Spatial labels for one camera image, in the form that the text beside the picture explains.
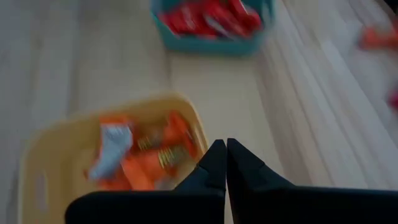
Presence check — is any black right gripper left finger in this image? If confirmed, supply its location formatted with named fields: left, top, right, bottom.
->
left=63, top=139, right=227, bottom=224

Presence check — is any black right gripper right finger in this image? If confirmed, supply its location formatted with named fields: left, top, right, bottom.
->
left=226, top=138, right=398, bottom=224

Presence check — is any yellow plastic bin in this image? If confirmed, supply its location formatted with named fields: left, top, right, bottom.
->
left=17, top=91, right=209, bottom=224

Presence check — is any teal green plastic bin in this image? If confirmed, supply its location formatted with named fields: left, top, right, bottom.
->
left=150, top=0, right=276, bottom=57

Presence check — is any red KitKat bar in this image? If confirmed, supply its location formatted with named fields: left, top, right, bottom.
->
left=158, top=6, right=218, bottom=37
left=214, top=0, right=264, bottom=32

